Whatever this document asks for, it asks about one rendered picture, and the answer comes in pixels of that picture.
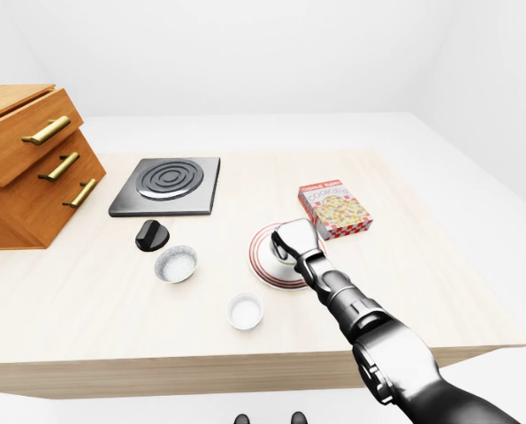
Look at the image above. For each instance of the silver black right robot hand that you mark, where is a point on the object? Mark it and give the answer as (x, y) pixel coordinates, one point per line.
(299, 238)

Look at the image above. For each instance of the white plate with red rings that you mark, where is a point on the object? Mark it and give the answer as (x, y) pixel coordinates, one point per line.
(262, 258)

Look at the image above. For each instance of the patterned grey white bowl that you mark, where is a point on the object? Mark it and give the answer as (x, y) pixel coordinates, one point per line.
(175, 264)

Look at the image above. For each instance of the flat dark stove plate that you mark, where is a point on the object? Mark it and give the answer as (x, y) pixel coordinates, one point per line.
(167, 186)

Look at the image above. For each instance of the red white cookie box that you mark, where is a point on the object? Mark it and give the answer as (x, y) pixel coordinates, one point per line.
(338, 211)

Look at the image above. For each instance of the small white ramekin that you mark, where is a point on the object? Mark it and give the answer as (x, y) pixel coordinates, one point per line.
(244, 312)

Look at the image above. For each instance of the round black stove knob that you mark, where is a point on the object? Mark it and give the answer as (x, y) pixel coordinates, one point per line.
(152, 236)

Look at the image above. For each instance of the small dark rounded shape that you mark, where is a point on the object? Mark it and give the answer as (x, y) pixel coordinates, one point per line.
(298, 418)
(241, 419)

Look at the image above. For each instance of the wooden cabinet drawer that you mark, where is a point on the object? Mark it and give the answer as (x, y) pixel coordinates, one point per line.
(19, 137)
(55, 207)
(41, 176)

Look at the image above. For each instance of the wooden cabinet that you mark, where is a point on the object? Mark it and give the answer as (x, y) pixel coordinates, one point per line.
(19, 221)

